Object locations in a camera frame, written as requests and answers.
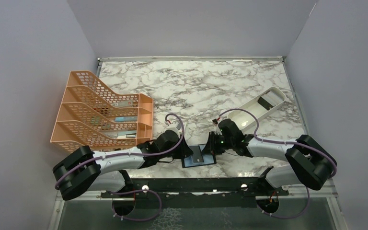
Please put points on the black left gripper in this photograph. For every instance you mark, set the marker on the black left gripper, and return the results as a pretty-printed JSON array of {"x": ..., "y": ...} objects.
[{"x": 184, "y": 150}]

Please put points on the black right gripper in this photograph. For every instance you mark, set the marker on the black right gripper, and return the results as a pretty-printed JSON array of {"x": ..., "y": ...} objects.
[{"x": 211, "y": 148}]

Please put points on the black card holder wallet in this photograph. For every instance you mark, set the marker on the black card holder wallet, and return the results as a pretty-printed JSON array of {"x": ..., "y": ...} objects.
[{"x": 208, "y": 159}]

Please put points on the black VIP card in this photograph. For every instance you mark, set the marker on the black VIP card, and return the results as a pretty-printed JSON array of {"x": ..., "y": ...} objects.
[{"x": 197, "y": 156}]

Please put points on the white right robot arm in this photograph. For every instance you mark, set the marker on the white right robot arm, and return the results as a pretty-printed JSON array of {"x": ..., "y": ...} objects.
[{"x": 309, "y": 163}]

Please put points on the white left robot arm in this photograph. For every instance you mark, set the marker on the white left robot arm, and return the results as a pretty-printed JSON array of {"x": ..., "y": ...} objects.
[{"x": 88, "y": 170}]

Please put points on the black card in tray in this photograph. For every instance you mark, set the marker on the black card in tray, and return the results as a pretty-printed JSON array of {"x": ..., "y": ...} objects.
[{"x": 265, "y": 104}]

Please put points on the white plastic tray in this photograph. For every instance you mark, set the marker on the white plastic tray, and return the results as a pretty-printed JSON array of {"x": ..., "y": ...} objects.
[{"x": 244, "y": 121}]

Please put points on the blue box in rack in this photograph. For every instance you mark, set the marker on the blue box in rack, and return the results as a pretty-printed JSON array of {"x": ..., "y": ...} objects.
[{"x": 126, "y": 119}]

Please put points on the grey box in rack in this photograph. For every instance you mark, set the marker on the grey box in rack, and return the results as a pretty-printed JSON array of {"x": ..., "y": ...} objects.
[{"x": 123, "y": 104}]

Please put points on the orange file organizer rack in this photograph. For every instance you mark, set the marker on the orange file organizer rack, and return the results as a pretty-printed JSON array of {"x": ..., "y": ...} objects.
[{"x": 86, "y": 117}]

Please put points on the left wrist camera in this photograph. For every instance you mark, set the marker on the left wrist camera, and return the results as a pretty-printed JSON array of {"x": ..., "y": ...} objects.
[{"x": 175, "y": 127}]

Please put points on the black mounting rail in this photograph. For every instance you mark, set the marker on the black mounting rail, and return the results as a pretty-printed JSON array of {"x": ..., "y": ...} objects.
[{"x": 152, "y": 193}]

